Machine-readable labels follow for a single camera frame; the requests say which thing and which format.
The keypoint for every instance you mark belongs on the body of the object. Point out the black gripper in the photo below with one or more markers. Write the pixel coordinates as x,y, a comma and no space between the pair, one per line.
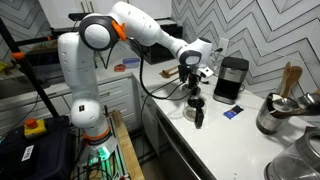
190,75

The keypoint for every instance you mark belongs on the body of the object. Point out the black coffee maker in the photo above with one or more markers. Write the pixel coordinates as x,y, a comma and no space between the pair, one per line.
230,80

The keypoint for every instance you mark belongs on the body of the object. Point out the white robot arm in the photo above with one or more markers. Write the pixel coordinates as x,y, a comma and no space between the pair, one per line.
80,66

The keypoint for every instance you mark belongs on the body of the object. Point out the glass coffee carafe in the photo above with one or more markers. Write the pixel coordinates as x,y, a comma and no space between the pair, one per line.
191,113

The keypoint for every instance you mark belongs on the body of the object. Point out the blue lid container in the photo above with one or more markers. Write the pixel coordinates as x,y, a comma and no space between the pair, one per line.
131,62

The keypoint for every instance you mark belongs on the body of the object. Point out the wooden cart top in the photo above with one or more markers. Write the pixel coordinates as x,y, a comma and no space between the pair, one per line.
128,150

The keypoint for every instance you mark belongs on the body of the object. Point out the dark wooden spoon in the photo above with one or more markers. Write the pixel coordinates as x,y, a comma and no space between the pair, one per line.
166,76

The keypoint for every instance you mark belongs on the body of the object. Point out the light wooden slotted spatula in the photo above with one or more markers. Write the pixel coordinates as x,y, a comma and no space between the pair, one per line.
170,70

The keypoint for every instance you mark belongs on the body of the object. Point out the blue snack packet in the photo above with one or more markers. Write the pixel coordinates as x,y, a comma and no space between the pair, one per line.
233,112

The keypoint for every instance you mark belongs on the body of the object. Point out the small orange red object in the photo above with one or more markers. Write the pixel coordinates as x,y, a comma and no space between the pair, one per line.
120,67

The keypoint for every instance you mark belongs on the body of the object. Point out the grey base cabinet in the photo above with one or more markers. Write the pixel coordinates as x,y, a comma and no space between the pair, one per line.
116,100

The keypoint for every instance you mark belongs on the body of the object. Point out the steel utensil holder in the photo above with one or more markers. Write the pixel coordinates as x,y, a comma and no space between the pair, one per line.
270,121

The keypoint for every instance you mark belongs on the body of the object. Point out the steel ladle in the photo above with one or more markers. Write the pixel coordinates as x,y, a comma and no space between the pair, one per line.
283,104

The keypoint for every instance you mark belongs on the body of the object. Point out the plain wooden spatula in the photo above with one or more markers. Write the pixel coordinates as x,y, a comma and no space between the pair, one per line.
286,70

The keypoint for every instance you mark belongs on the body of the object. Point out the wooden three-slot spatula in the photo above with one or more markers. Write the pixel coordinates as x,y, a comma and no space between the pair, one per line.
295,75

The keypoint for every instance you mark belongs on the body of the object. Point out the shiny steel scoop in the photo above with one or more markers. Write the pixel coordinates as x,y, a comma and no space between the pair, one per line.
308,100

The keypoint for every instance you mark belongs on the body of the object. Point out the black equipment case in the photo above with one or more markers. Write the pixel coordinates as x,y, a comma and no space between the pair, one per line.
50,156

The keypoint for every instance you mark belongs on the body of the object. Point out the yellow emergency stop box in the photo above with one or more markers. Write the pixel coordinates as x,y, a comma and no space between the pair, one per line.
35,130

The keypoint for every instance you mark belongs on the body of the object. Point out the black pole orange clamp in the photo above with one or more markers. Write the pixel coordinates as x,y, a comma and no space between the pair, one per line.
30,76

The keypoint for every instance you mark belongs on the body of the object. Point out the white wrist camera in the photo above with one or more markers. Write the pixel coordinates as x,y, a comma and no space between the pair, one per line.
206,71

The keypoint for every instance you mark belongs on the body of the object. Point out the white wall outlet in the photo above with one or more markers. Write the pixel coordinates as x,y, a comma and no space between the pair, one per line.
224,45

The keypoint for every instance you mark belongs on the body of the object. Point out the aluminium cart frame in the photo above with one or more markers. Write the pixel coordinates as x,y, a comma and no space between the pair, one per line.
116,160

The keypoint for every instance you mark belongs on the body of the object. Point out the black exterior camera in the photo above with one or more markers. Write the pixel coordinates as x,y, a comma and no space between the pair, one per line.
78,16

